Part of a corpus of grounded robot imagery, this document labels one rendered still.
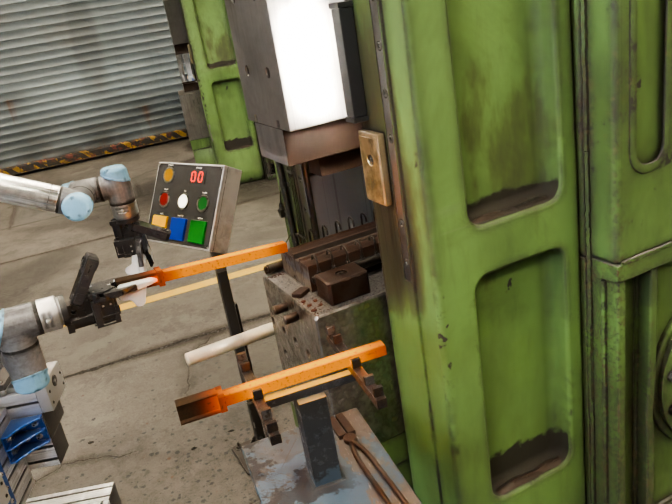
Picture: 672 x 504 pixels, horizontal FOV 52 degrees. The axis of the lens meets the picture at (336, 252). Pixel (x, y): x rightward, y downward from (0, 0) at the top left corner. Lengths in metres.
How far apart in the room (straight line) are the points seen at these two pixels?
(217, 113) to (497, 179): 5.17
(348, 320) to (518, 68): 0.74
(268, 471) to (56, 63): 8.38
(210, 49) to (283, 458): 5.35
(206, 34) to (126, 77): 3.18
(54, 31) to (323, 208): 7.74
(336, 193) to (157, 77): 7.71
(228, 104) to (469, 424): 5.29
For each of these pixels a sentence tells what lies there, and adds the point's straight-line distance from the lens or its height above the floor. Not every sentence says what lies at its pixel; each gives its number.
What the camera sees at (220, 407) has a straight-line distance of 1.39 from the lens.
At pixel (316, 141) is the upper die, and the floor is 1.32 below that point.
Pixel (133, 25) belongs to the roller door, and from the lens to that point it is 9.66.
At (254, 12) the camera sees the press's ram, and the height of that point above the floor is 1.65.
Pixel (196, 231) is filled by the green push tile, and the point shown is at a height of 1.01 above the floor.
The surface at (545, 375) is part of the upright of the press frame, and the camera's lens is 1.97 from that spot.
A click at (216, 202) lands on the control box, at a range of 2.21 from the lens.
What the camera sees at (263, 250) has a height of 1.11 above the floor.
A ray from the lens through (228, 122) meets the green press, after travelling 6.72.
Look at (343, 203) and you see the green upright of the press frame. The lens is 2.14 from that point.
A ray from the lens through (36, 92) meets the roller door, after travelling 9.66.
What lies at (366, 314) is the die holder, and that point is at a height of 0.87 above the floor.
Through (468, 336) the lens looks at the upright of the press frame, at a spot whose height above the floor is 0.86.
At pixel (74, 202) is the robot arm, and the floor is 1.25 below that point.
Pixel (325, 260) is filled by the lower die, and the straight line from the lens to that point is 1.85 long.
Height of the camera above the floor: 1.68
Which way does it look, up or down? 21 degrees down
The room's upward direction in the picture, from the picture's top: 9 degrees counter-clockwise
